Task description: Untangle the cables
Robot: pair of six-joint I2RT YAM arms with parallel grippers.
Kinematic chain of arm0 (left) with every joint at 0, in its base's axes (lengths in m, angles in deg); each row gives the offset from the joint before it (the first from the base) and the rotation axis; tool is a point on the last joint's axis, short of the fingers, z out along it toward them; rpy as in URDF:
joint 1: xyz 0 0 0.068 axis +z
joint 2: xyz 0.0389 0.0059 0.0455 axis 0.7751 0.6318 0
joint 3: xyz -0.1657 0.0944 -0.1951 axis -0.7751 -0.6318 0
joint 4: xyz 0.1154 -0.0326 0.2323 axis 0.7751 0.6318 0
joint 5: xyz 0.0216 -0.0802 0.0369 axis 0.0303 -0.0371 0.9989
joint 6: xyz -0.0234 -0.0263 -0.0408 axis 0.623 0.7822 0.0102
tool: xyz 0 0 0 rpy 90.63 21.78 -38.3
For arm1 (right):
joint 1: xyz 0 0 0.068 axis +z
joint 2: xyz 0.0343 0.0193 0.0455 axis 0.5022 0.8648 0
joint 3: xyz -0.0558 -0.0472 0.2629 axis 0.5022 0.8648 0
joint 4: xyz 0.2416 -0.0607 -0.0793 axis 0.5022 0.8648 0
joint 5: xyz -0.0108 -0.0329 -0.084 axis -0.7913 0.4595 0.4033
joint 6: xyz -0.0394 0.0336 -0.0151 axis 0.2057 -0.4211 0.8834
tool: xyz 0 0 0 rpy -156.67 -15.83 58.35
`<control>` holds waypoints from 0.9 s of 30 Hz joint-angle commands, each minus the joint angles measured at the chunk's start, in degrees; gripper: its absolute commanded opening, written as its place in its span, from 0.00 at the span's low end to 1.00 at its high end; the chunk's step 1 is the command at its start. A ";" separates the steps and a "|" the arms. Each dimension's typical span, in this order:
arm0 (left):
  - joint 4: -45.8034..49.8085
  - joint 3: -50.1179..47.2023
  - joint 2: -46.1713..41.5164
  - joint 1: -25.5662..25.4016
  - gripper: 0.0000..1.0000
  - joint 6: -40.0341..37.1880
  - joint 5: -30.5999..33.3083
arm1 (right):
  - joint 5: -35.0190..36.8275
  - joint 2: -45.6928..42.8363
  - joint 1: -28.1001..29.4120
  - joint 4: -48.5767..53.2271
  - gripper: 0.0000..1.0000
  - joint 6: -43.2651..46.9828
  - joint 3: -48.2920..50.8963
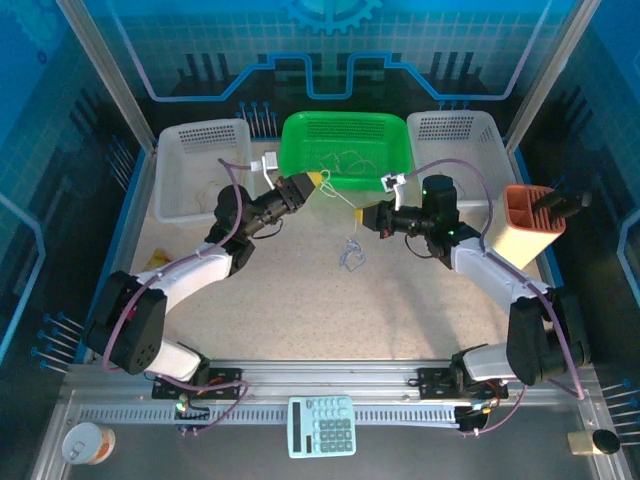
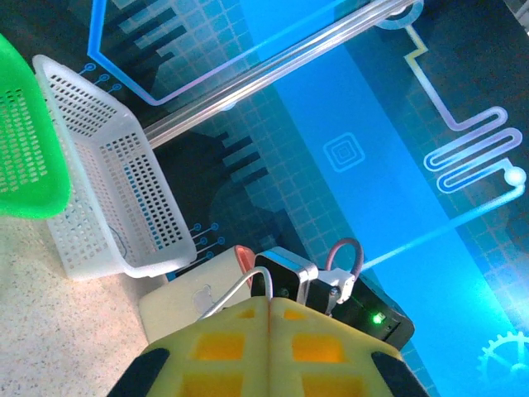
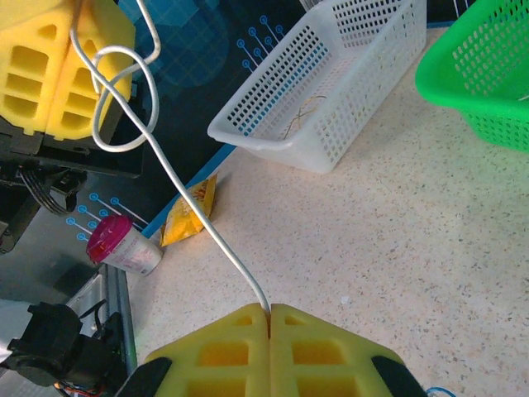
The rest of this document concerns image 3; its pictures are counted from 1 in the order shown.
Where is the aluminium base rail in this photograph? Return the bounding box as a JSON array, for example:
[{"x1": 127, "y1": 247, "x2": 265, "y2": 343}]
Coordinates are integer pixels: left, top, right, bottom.
[{"x1": 65, "y1": 264, "x2": 138, "y2": 373}]

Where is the white perforated plastic basket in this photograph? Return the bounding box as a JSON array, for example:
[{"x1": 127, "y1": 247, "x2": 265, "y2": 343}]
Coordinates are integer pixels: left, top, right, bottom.
[{"x1": 207, "y1": 0, "x2": 427, "y2": 175}]

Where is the yellow snack bag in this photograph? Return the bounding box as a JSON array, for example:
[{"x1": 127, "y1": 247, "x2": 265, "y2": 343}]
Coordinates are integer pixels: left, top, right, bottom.
[{"x1": 160, "y1": 173, "x2": 219, "y2": 248}]

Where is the white cup with pink lid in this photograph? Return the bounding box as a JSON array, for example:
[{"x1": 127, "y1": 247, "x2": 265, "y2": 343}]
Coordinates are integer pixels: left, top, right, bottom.
[{"x1": 85, "y1": 214, "x2": 164, "y2": 277}]

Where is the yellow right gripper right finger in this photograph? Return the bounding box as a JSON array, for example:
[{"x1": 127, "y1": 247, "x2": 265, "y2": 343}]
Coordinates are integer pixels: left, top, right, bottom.
[{"x1": 270, "y1": 304, "x2": 429, "y2": 397}]

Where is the green perforated plastic basket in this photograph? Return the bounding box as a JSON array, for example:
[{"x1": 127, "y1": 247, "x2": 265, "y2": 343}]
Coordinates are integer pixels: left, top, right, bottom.
[{"x1": 414, "y1": 0, "x2": 529, "y2": 154}]

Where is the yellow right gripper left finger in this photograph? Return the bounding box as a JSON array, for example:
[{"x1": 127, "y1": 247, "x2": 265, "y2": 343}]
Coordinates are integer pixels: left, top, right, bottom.
[{"x1": 117, "y1": 304, "x2": 272, "y2": 397}]

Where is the thin white cable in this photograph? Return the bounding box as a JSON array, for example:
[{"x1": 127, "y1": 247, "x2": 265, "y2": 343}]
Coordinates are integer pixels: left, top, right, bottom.
[{"x1": 69, "y1": 0, "x2": 274, "y2": 312}]

